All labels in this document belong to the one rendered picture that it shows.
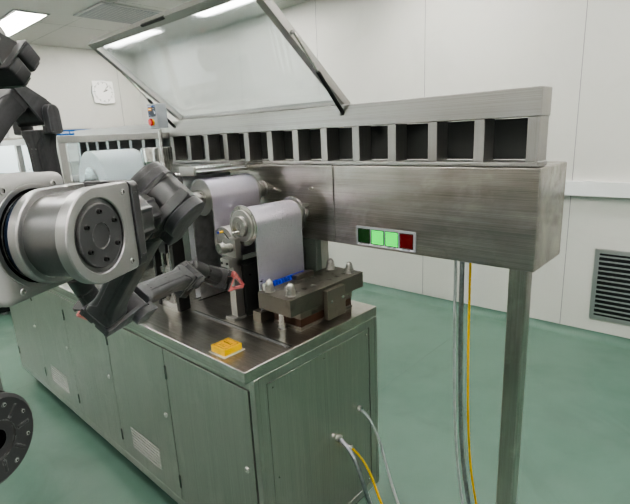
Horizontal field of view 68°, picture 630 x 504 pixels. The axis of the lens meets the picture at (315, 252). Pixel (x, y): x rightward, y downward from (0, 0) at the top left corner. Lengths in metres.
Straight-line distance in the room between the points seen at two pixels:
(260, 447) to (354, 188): 0.93
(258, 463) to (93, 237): 1.13
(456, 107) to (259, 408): 1.08
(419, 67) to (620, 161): 1.69
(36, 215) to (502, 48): 3.68
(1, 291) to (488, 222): 1.25
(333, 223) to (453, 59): 2.57
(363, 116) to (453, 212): 0.47
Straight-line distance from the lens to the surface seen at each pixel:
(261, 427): 1.55
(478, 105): 1.51
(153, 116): 2.14
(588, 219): 3.85
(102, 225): 0.64
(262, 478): 1.64
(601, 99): 3.79
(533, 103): 1.45
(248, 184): 1.96
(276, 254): 1.75
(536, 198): 1.45
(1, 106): 1.28
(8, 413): 0.90
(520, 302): 1.72
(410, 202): 1.62
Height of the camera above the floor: 1.56
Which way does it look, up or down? 14 degrees down
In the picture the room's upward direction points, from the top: 3 degrees counter-clockwise
